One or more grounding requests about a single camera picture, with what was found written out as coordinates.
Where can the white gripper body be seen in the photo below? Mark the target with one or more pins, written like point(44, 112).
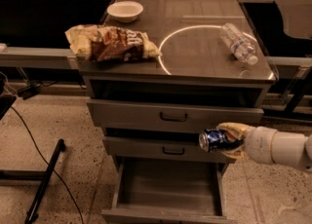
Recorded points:
point(260, 144)

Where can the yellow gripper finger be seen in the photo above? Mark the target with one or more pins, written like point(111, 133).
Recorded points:
point(238, 130)
point(236, 154)

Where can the blue pepsi can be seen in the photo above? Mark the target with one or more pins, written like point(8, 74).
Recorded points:
point(218, 140)

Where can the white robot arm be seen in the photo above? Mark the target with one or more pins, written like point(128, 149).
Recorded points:
point(272, 147)

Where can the grey drawer cabinet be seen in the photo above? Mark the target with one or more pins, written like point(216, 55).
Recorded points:
point(195, 68)

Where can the grey bottom drawer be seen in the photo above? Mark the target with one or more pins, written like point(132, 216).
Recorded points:
point(151, 191)

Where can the grey drawer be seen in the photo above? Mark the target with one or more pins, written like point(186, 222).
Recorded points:
point(162, 149)
point(143, 116)
point(151, 191)

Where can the grey top drawer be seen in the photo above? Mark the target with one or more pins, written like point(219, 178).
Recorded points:
point(143, 116)

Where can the grey middle drawer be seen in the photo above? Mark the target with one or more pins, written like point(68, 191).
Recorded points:
point(162, 149)

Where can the clear plastic water bottle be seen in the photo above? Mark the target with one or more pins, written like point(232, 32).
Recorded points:
point(238, 44)

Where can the brown yellow chip bag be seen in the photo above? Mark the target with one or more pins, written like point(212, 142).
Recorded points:
point(100, 43)

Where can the white paper bowl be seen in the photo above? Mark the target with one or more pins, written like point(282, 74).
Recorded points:
point(125, 11)

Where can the black metal stand leg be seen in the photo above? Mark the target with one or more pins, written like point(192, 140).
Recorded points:
point(43, 176)

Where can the grey left side bench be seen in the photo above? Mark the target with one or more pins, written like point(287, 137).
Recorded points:
point(37, 57)

